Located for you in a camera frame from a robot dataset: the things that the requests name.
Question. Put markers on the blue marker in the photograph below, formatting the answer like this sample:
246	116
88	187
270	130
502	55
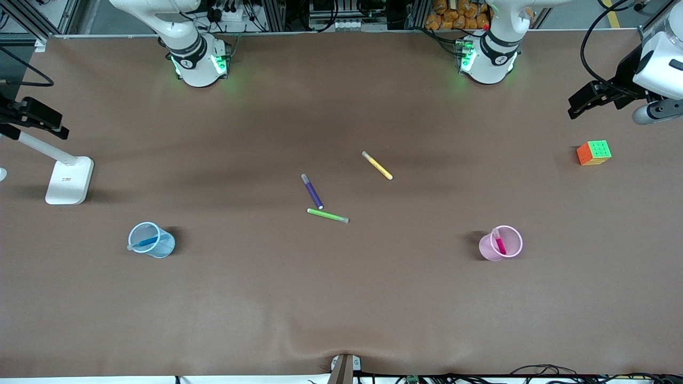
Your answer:
147	242

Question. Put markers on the white terminal block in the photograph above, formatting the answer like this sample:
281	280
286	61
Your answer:
347	24

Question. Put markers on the pink mesh cup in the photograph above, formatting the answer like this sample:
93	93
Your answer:
486	248

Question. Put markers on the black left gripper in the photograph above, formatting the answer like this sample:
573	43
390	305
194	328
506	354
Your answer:
625	74

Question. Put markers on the white stand with pole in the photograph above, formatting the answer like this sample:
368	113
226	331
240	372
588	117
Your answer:
69	184

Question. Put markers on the white power strip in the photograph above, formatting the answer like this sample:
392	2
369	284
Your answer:
235	15

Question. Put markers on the yellow marker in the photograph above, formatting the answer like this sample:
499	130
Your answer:
378	166

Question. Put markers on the light blue mesh cup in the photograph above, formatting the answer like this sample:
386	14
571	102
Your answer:
165	250

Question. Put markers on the pile of orange bags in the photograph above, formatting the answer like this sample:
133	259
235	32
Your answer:
443	18

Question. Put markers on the metal table clamp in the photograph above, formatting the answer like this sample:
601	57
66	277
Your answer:
341	370

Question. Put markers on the colourful puzzle cube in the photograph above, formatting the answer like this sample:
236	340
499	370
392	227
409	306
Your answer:
595	152

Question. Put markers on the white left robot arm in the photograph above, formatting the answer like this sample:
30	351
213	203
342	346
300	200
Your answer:
488	64

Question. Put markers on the aluminium frame post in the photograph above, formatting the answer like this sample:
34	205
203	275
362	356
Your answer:
417	15
653	24
273	16

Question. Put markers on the pink marker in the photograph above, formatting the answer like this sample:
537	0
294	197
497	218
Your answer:
500	245

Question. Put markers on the green marker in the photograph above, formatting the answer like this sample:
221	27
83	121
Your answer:
326	215

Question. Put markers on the brown table cover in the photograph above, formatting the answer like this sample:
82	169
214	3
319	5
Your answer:
341	293

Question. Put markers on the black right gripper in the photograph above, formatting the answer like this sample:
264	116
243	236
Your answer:
10	113

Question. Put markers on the purple marker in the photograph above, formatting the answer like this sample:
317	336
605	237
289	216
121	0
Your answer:
312	192

